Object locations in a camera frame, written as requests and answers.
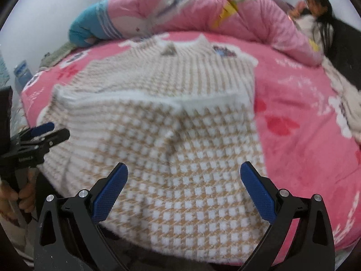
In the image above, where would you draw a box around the beige white houndstooth coat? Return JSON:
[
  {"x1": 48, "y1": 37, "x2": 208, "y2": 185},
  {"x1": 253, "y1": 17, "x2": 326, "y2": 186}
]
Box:
[{"x1": 40, "y1": 36, "x2": 267, "y2": 263}]

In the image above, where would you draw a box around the operator left hand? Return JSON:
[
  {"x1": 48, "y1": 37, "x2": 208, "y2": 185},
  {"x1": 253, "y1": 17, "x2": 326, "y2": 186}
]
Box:
[{"x1": 1, "y1": 168, "x2": 36, "y2": 222}]

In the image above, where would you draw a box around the grey patterned mat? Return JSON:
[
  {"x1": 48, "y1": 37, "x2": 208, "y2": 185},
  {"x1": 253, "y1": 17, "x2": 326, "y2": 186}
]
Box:
[{"x1": 39, "y1": 42, "x2": 77, "y2": 69}]

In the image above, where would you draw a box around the pink floral bed blanket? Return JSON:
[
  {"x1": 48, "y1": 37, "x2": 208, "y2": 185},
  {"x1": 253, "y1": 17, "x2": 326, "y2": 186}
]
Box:
[{"x1": 21, "y1": 32, "x2": 360, "y2": 250}]

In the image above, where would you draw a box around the cream knitted garment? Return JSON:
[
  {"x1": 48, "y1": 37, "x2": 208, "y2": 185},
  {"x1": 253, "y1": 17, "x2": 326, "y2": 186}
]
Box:
[{"x1": 322, "y1": 56, "x2": 360, "y2": 144}]

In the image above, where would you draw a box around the pink and blue duvet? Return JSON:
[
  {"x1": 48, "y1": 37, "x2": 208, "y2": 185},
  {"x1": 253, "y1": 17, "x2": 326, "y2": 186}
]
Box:
[{"x1": 69, "y1": 0, "x2": 324, "y2": 66}]

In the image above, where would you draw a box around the black tufted headboard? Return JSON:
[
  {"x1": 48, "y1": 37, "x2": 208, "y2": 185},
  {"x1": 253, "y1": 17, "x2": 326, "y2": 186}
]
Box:
[{"x1": 327, "y1": 18, "x2": 361, "y2": 91}]

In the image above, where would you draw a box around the woman with long black hair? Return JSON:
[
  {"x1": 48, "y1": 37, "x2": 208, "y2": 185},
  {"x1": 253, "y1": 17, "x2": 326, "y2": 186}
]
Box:
[{"x1": 288, "y1": 0, "x2": 335, "y2": 56}]

